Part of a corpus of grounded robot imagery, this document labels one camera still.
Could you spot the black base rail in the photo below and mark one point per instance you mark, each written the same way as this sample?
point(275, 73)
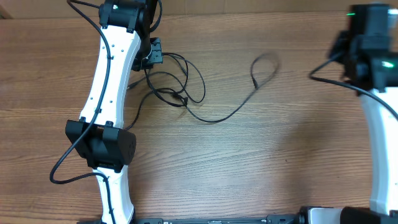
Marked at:
point(270, 219)

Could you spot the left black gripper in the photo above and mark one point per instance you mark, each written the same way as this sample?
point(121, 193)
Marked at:
point(157, 56)

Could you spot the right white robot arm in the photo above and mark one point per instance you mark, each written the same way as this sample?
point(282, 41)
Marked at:
point(362, 60)

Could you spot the cardboard wall panel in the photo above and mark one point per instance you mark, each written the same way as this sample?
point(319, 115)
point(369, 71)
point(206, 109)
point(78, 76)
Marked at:
point(41, 9)

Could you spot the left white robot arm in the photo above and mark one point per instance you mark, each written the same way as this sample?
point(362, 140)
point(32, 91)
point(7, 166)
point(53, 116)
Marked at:
point(98, 135)

